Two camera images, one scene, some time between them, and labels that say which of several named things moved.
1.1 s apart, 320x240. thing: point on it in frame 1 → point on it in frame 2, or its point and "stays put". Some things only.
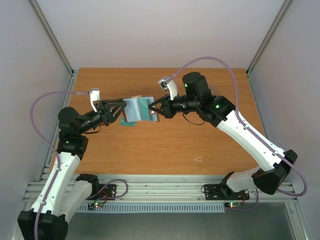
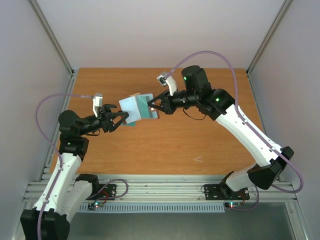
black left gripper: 103,106 → 107,117
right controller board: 232,204 stays put
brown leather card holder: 137,109 stays put
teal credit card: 123,122 stays put
